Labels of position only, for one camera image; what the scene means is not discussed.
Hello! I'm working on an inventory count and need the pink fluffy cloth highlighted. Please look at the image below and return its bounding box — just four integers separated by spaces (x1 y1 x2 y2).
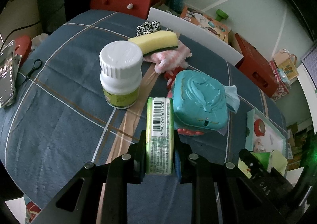
144 42 192 74

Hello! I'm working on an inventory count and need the teal plastic lidded box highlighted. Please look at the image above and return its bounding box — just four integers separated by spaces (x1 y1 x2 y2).
172 69 229 132

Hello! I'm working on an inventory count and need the white plastic bag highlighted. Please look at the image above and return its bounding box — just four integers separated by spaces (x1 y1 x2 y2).
31 33 49 49

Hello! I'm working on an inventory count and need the black phone cable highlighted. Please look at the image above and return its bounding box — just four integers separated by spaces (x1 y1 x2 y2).
0 20 40 41

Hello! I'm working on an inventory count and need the orange toy box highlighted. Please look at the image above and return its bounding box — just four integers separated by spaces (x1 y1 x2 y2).
180 6 229 44

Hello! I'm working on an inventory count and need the red floral printed cloth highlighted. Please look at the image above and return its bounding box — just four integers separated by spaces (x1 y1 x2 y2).
25 202 42 224

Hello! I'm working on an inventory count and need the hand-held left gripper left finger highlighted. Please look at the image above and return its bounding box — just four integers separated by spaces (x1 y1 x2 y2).
30 130 147 224

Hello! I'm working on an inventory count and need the colourful printed carton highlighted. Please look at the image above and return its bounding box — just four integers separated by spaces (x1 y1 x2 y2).
286 122 313 160

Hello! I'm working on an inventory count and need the white pill bottle green label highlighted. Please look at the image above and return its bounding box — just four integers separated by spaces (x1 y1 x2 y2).
99 40 144 109

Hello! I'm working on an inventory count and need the teal shallow tray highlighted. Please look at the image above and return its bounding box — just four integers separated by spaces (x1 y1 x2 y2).
245 108 288 177

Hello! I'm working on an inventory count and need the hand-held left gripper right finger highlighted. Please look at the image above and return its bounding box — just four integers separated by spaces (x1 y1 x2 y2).
173 134 278 224

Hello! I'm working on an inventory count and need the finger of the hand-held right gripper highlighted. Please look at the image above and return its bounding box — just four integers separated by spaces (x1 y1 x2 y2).
239 148 271 185

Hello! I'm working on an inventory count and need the light green cloth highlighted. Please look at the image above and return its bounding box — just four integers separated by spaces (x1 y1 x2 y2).
238 151 288 177

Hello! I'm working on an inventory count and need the white foam board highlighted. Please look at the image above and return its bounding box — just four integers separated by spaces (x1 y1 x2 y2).
147 8 243 65

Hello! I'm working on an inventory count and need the light blue face mask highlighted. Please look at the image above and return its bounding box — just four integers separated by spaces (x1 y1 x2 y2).
223 85 241 113

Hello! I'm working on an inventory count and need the smartphone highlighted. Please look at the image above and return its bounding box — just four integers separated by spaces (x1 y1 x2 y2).
0 40 21 109

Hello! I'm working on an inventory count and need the yellow sponge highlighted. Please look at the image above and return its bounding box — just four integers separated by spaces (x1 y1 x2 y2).
128 30 179 56

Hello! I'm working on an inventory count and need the red tape roll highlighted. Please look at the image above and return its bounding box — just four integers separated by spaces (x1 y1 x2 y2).
254 119 266 137

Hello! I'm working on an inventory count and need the green packet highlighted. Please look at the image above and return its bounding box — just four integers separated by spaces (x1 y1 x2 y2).
145 97 174 175

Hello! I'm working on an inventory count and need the pink satin scrunchie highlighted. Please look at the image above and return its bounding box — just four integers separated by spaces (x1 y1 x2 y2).
253 139 269 153

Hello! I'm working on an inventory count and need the small paper gift bag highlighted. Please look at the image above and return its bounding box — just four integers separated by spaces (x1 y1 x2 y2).
277 49 298 78

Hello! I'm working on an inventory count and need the red stool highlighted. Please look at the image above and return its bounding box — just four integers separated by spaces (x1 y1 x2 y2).
15 36 32 64

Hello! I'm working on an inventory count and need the black lanyard loop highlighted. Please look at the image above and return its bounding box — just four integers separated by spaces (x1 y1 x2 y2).
25 59 42 83

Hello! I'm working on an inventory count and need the purple perforated sheet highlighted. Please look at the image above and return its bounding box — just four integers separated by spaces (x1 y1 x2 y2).
301 41 317 66

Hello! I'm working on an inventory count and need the leopard print scrunchie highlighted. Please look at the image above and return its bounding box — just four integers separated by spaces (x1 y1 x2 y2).
136 20 161 37

